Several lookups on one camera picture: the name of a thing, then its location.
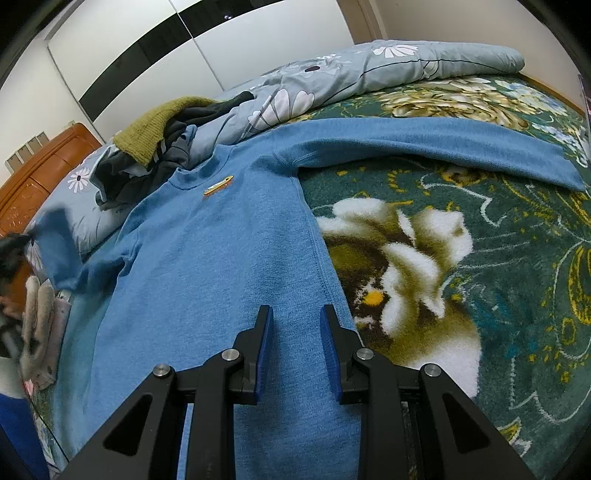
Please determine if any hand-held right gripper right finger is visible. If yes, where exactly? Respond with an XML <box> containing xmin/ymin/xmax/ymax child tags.
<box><xmin>320</xmin><ymin>304</ymin><xmax>539</xmax><ymax>480</ymax></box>

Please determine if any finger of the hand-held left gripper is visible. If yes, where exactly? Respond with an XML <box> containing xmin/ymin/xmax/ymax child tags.
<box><xmin>0</xmin><ymin>233</ymin><xmax>34</xmax><ymax>281</ymax></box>

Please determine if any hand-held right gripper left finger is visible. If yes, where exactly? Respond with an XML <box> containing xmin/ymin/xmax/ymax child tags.
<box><xmin>55</xmin><ymin>305</ymin><xmax>274</xmax><ymax>480</ymax></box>

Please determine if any blue sweater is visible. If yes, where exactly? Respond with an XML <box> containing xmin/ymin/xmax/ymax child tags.
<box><xmin>32</xmin><ymin>117</ymin><xmax>586</xmax><ymax>480</ymax></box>

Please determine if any cream plush folded cloth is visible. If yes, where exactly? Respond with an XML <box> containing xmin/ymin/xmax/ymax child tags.
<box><xmin>22</xmin><ymin>275</ymin><xmax>58</xmax><ymax>384</ymax></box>

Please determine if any carved wooden headboard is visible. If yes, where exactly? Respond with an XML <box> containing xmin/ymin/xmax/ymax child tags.
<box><xmin>0</xmin><ymin>122</ymin><xmax>105</xmax><ymax>319</ymax></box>

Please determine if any bright blue cloth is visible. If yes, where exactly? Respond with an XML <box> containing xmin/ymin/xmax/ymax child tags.
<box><xmin>0</xmin><ymin>392</ymin><xmax>49</xmax><ymax>480</ymax></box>

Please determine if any dark grey garment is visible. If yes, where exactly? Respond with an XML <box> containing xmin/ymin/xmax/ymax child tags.
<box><xmin>95</xmin><ymin>91</ymin><xmax>256</xmax><ymax>210</ymax></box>

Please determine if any teal floral plush blanket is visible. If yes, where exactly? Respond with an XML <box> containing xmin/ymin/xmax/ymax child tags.
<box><xmin>18</xmin><ymin>74</ymin><xmax>591</xmax><ymax>480</ymax></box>

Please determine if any black garment with white stripes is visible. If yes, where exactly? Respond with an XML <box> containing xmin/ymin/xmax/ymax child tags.
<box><xmin>151</xmin><ymin>137</ymin><xmax>175</xmax><ymax>163</ymax></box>

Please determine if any olive green knit sweater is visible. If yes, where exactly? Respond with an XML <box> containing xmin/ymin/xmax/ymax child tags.
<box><xmin>113</xmin><ymin>96</ymin><xmax>218</xmax><ymax>168</ymax></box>

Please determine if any grey-blue floral duvet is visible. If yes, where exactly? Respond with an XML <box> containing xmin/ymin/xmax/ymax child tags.
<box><xmin>28</xmin><ymin>39</ymin><xmax>526</xmax><ymax>259</ymax></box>

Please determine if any white wardrobe with black band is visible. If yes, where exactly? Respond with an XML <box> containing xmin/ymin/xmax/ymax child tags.
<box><xmin>46</xmin><ymin>0</ymin><xmax>370</xmax><ymax>139</ymax></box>

